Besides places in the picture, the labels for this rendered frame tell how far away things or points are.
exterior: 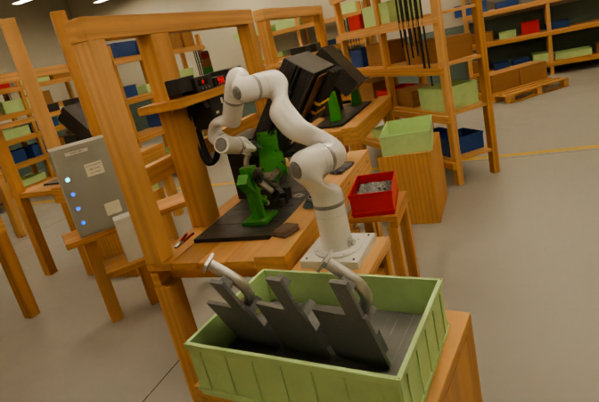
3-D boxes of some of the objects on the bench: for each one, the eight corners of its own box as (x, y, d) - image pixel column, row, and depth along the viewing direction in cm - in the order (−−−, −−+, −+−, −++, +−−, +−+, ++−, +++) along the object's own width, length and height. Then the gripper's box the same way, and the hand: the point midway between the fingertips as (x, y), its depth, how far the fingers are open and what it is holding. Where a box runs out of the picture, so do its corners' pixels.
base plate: (340, 162, 305) (340, 159, 304) (273, 239, 208) (272, 234, 208) (282, 169, 321) (281, 167, 321) (194, 243, 225) (192, 239, 224)
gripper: (221, 141, 233) (239, 143, 250) (244, 162, 229) (261, 162, 246) (230, 128, 231) (248, 131, 248) (253, 150, 227) (269, 151, 244)
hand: (252, 147), depth 245 cm, fingers closed on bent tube, 3 cm apart
